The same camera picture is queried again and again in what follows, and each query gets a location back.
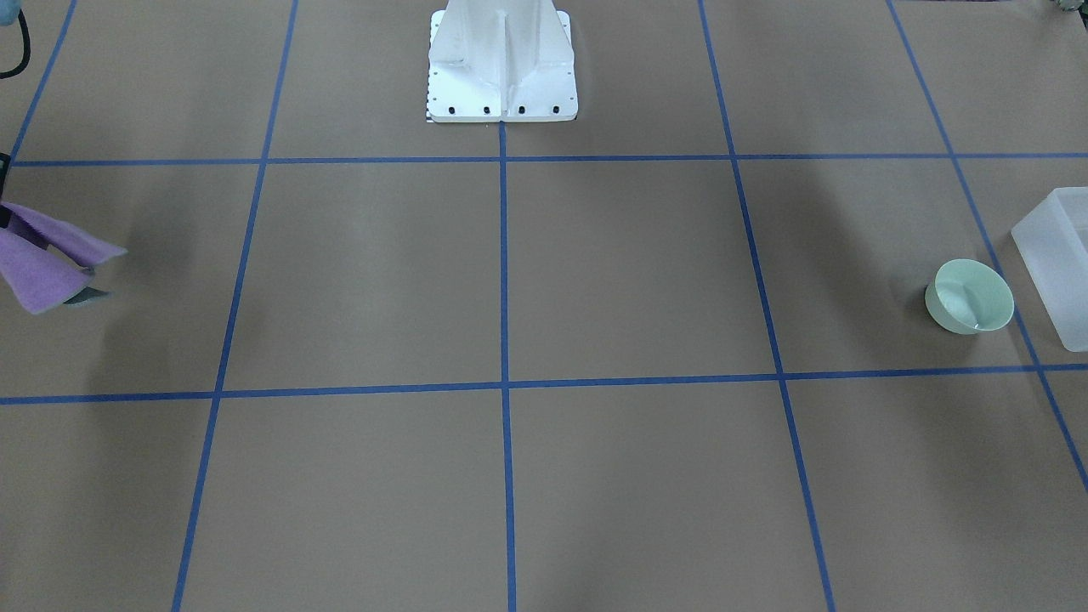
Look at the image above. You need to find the purple microfiber cloth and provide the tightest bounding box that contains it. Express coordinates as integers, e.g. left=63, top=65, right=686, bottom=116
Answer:
left=1, top=201, right=128, bottom=315

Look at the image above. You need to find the mint green bowl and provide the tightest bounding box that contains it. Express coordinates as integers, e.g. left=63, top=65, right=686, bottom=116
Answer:
left=924, top=258, right=1017, bottom=336

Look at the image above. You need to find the translucent plastic storage box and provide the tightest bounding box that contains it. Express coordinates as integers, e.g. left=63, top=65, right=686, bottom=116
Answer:
left=1011, top=186, right=1087, bottom=352

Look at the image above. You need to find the brown paper table cover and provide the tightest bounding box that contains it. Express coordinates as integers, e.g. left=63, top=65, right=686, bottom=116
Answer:
left=3, top=1, right=1085, bottom=611

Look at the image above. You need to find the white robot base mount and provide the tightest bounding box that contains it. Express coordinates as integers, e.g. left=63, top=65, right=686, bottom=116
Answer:
left=425, top=1, right=579, bottom=123

